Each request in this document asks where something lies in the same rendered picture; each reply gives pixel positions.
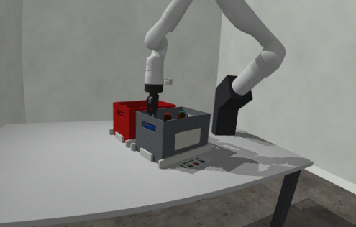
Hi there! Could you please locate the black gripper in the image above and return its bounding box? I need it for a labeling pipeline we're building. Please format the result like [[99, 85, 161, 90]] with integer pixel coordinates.
[[145, 84, 163, 118]]

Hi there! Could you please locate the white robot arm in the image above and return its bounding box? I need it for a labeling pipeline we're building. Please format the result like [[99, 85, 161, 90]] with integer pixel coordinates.
[[145, 0, 286, 95]]

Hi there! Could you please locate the grey paper strip with colored squares and marks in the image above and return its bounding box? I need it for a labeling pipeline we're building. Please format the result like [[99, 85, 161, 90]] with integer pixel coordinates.
[[177, 155, 212, 170]]

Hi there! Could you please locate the blue bottle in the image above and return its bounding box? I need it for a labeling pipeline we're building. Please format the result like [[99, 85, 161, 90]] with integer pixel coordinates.
[[144, 123, 156, 132]]

